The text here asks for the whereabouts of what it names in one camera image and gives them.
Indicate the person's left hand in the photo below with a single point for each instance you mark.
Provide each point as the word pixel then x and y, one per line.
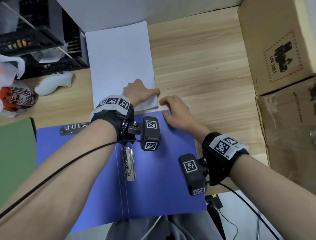
pixel 138 91

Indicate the person's right hand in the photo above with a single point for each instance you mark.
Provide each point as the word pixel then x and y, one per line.
pixel 182 116

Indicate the squared stack of white papers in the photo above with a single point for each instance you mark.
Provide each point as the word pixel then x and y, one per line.
pixel 118 56

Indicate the blue folder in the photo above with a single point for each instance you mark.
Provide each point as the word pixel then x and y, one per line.
pixel 160 178

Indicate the green folder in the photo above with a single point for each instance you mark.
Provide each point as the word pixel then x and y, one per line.
pixel 17 160

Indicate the person's right forearm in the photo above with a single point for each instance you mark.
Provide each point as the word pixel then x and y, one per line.
pixel 276 197

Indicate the person's left forearm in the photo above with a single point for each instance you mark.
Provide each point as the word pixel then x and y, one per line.
pixel 61 185

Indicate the white handheld controller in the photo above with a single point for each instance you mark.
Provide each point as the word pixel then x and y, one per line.
pixel 51 82

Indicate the flat printed cardboard box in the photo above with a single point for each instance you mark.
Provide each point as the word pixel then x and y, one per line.
pixel 288 136

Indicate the grey trousers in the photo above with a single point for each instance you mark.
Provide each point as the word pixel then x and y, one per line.
pixel 185 227

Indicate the black stacked file tray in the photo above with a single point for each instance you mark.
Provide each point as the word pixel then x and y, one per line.
pixel 37 29

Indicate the printed drink cup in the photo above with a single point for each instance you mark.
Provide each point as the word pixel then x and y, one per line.
pixel 19 99

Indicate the brown labelled cardboard box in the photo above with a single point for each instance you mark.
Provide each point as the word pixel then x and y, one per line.
pixel 271 37

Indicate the drink cup in plastic bag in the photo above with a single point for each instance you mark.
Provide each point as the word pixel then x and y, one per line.
pixel 10 66

